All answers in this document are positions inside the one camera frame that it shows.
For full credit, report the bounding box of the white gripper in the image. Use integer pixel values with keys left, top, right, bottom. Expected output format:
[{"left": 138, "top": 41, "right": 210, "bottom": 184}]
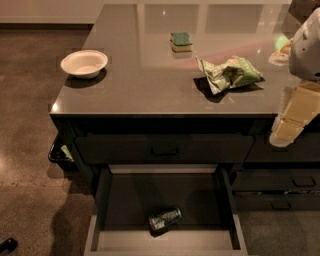
[{"left": 269, "top": 81, "right": 320, "bottom": 147}]

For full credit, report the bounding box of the green soda can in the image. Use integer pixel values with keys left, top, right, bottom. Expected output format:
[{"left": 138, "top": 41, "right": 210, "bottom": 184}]
[{"left": 148, "top": 207, "right": 182, "bottom": 232}]

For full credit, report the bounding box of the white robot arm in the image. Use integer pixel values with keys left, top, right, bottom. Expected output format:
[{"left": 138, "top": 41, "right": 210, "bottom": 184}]
[{"left": 269, "top": 8, "right": 320, "bottom": 147}]

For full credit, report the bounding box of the right top drawer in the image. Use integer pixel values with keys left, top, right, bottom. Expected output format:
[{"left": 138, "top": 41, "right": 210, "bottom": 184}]
[{"left": 246, "top": 132, "right": 320, "bottom": 164}]

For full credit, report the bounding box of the dark box on counter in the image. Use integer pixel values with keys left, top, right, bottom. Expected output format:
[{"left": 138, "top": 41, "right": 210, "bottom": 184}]
[{"left": 288, "top": 0, "right": 320, "bottom": 24}]

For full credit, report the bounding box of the right middle drawer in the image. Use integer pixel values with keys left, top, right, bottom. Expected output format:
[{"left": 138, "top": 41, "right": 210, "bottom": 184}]
[{"left": 232, "top": 169, "right": 320, "bottom": 192}]

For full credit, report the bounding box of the dark kitchen counter cabinet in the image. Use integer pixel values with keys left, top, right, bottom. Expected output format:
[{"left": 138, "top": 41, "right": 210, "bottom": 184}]
[{"left": 50, "top": 0, "right": 320, "bottom": 209}]

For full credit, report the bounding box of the closed top drawer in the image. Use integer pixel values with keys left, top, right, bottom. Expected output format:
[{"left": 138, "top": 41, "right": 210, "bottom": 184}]
[{"left": 75, "top": 134, "right": 254, "bottom": 164}]

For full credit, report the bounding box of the open middle drawer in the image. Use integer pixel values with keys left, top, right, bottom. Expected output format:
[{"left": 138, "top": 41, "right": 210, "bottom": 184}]
[{"left": 84, "top": 165, "right": 249, "bottom": 256}]

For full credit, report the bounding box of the green crumpled chip bag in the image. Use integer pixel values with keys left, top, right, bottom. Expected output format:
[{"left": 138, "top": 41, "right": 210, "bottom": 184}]
[{"left": 197, "top": 56, "right": 265, "bottom": 95}]

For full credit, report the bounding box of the green and yellow sponge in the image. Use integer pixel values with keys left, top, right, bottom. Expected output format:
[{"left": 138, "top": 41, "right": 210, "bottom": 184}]
[{"left": 170, "top": 32, "right": 192, "bottom": 52}]

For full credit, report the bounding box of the white paper bowl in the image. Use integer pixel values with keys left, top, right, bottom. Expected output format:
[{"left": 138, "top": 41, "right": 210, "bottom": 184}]
[{"left": 60, "top": 50, "right": 108, "bottom": 79}]

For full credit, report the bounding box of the black bin beside cabinet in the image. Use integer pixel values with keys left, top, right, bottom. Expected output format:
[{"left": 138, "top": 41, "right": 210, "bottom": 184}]
[{"left": 48, "top": 134, "right": 77, "bottom": 172}]

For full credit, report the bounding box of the black object on floor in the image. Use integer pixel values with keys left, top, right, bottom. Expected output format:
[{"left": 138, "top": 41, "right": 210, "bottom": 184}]
[{"left": 0, "top": 238, "right": 18, "bottom": 253}]

